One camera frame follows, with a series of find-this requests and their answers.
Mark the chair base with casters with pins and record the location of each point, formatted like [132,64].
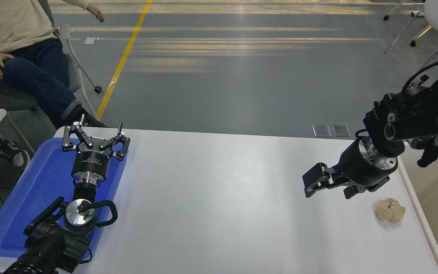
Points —
[386,17]

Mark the metal floor outlet cover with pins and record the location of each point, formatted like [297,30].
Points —
[341,130]
[321,130]

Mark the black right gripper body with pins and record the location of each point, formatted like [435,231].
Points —
[356,171]

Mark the tan paper ball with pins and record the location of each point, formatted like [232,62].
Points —
[390,211]

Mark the blue plastic tray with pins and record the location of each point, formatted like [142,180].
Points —
[32,190]

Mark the person's left hand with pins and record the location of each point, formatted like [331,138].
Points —
[96,13]

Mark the person's left forearm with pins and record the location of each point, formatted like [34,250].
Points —
[76,3]

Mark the person's foot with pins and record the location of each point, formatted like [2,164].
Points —
[11,152]
[94,122]

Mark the grey chair white frame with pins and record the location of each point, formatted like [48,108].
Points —
[17,101]

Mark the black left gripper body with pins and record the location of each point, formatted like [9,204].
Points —
[91,161]

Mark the person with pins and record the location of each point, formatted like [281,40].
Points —
[32,68]

